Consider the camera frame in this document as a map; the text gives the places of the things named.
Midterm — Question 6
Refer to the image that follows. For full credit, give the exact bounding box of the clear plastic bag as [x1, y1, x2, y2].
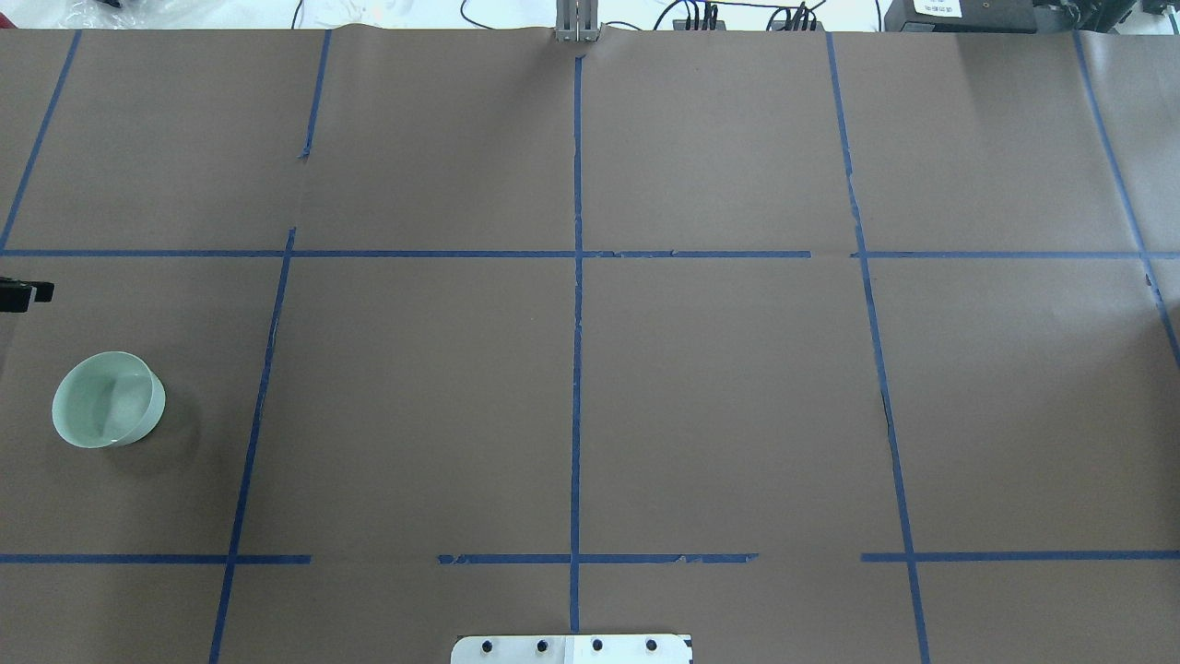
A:
[55, 1, 225, 29]

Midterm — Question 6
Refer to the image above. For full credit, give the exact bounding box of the black equipment box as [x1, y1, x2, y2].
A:
[881, 1, 1139, 34]

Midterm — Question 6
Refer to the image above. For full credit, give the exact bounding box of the pale green bowl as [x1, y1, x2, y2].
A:
[52, 351, 166, 449]

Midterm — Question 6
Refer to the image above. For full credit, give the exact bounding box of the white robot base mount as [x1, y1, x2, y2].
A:
[450, 635, 694, 663]

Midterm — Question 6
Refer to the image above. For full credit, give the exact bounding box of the power strip with plugs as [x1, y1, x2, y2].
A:
[653, 1, 822, 32]

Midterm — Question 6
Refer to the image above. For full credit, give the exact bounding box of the aluminium extrusion post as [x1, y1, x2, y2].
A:
[555, 0, 601, 42]

